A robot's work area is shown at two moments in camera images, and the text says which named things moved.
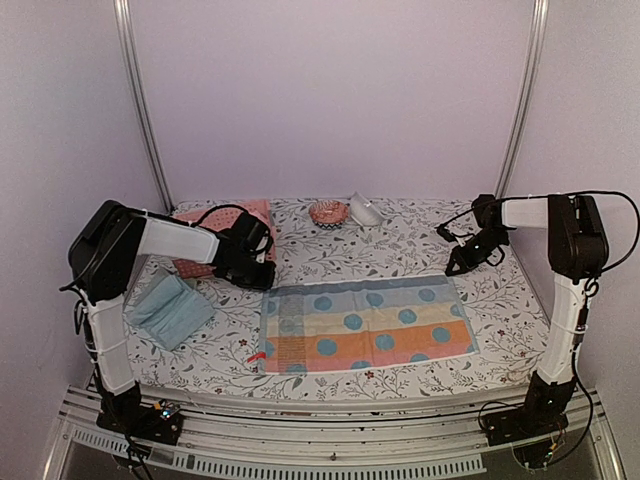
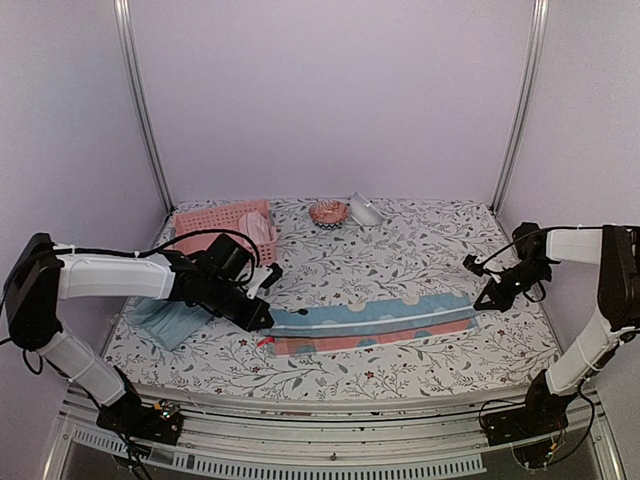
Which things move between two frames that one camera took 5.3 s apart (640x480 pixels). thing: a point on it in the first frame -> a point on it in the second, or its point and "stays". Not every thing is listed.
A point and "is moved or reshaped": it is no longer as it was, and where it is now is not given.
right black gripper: (463, 260) -> (502, 300)
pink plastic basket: (221, 218) stays
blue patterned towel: (325, 325) is moved or reshaped
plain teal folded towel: (171, 311) stays
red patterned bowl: (329, 214) stays
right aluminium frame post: (539, 27) stays
